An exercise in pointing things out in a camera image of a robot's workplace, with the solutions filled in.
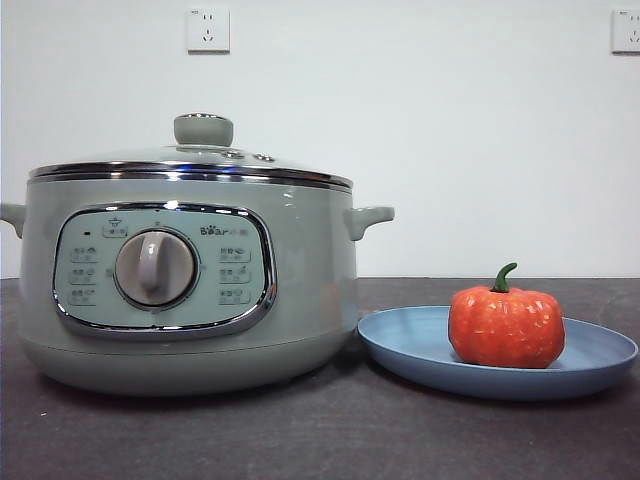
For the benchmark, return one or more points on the glass lid with green knob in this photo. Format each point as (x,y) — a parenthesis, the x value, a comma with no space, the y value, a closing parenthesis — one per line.
(202,131)

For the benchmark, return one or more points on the orange pumpkin with green stem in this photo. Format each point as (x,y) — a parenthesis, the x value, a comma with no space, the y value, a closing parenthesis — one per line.
(505,325)

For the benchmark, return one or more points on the pale green electric steamer pot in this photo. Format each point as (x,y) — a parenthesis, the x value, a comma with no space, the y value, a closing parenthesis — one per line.
(310,280)

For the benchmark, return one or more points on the blue round plate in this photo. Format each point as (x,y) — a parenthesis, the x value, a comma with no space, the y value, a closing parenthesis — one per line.
(400,340)

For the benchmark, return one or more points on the white wall socket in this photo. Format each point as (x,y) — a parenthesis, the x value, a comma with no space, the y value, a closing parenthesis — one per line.
(627,31)
(209,30)

